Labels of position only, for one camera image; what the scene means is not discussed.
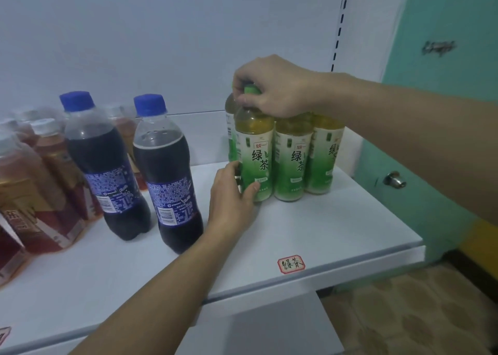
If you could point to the person's right thumb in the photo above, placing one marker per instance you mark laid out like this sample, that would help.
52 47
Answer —
261 101

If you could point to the cola bottle with blue cap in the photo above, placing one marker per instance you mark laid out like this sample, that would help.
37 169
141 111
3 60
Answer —
167 172
105 164

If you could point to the person's right hand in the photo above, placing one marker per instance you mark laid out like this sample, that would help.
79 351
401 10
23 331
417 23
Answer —
286 88

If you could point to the green tea bottle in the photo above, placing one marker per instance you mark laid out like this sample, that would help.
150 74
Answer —
255 152
292 156
325 156
230 133

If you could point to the silver door knob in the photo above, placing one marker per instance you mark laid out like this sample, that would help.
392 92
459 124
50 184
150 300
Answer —
395 180

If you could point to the red-edged handwritten label sticker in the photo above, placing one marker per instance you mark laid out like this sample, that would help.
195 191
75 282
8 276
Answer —
291 264

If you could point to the person's left forearm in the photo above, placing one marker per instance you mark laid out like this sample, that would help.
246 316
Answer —
163 288

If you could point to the group of red tea bottles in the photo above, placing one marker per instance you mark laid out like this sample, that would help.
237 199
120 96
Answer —
35 195

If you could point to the person's left hand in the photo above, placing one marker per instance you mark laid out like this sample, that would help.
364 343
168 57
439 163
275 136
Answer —
227 207

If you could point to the white lower shelf board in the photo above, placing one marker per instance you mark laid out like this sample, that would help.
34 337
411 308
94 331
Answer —
264 327

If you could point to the white slotted shelf upright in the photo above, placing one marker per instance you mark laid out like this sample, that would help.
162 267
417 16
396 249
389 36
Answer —
339 20

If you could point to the person's left thumb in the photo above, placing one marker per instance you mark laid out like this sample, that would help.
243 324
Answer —
251 190

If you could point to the teal door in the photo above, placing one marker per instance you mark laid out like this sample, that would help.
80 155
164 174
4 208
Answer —
439 55

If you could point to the person's right forearm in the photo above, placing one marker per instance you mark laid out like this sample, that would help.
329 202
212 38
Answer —
420 141

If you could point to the white metal shelf board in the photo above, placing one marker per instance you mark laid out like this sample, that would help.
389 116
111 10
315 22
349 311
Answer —
311 230

